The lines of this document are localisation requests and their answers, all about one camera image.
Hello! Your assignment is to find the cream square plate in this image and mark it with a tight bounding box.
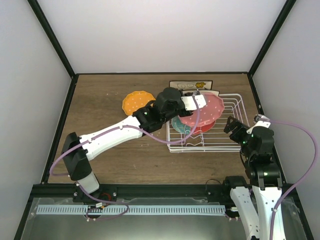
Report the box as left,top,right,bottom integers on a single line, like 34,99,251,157
182,89,220,96

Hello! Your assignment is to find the floral square plate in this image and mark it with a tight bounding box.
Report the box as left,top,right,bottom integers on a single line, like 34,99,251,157
169,80,214,91

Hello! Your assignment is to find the teal polka dot plate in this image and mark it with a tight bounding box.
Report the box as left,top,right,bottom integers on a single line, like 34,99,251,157
171,116,191,135

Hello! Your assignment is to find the pink polka dot plate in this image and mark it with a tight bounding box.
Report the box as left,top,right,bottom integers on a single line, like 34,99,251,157
179,94,225,127

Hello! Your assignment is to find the orange polka dot plate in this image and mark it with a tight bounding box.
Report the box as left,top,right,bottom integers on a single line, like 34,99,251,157
122,90,155,116

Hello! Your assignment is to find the red teal flower plate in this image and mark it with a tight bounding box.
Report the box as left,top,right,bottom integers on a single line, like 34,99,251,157
193,121,216,135

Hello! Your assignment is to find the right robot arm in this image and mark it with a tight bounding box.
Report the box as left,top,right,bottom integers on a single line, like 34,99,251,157
222,115,286,240

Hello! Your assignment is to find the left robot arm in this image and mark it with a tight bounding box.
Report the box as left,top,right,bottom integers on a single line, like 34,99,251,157
61,87,207,202

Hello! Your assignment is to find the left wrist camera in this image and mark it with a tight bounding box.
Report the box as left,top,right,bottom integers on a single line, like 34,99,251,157
181,94,207,111

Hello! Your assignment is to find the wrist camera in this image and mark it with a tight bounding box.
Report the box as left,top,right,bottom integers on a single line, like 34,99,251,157
246,114,271,134
181,94,207,111

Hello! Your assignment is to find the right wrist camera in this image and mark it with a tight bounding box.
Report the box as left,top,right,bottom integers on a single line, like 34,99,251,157
246,114,271,134

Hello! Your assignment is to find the white wire dish rack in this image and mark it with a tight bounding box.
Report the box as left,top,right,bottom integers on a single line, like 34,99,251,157
168,93,249,153

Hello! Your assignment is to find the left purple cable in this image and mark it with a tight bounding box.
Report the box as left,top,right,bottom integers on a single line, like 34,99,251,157
49,107,201,222

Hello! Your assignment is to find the purple cable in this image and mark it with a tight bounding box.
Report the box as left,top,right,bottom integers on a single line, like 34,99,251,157
49,107,201,222
268,119,316,240

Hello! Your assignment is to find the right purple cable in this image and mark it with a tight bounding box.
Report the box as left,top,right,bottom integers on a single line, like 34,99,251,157
268,119,316,240

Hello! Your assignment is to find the black aluminium frame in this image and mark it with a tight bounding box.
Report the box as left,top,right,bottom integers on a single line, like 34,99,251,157
13,0,320,240

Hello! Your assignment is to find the slotted cable duct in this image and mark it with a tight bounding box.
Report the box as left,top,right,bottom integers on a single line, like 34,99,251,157
36,204,226,216

